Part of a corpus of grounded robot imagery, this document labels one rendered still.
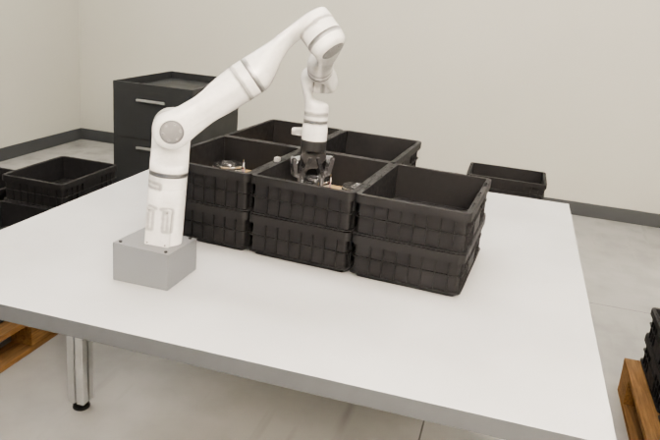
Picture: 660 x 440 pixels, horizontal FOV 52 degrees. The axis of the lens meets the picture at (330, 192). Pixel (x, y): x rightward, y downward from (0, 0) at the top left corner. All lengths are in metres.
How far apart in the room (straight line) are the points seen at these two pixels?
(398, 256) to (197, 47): 4.21
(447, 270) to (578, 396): 0.47
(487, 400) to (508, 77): 3.96
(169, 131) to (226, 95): 0.15
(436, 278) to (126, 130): 2.33
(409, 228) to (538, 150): 3.55
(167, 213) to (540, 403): 0.92
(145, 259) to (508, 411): 0.88
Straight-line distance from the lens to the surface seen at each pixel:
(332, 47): 1.61
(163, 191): 1.65
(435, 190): 2.07
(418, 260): 1.74
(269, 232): 1.86
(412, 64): 5.19
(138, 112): 3.64
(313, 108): 1.92
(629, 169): 5.28
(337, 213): 1.76
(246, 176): 1.83
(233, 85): 1.59
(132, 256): 1.69
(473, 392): 1.38
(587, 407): 1.43
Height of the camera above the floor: 1.41
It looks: 16 degrees down
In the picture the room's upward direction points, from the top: 5 degrees clockwise
